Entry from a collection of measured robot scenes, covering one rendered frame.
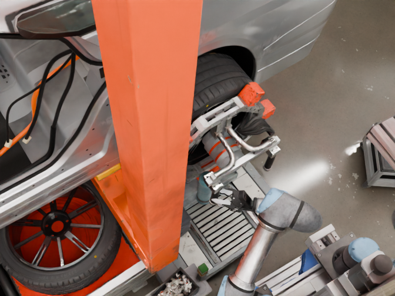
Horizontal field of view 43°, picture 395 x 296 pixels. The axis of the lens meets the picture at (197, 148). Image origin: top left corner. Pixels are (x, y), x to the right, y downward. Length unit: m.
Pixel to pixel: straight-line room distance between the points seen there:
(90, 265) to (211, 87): 1.09
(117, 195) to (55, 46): 0.81
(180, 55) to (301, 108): 2.72
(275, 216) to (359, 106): 2.09
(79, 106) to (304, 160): 1.72
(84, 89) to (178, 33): 1.50
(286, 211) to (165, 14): 1.14
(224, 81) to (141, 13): 1.45
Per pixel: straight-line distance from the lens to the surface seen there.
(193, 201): 3.08
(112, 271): 2.86
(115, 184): 2.57
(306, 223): 1.91
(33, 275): 2.68
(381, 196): 3.58
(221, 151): 2.40
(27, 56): 2.64
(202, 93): 2.24
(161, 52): 1.00
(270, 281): 2.93
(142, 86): 1.05
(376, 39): 4.32
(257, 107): 2.42
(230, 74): 2.35
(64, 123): 2.39
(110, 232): 2.67
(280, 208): 1.89
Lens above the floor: 3.03
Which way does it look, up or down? 62 degrees down
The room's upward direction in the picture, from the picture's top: 7 degrees clockwise
